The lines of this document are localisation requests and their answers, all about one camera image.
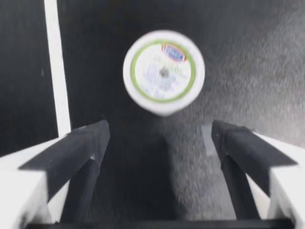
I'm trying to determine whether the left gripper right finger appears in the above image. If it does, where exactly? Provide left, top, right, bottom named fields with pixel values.
left=212, top=120, right=305, bottom=229

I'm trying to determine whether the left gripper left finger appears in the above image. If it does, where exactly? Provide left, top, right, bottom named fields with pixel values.
left=0, top=119, right=111, bottom=229

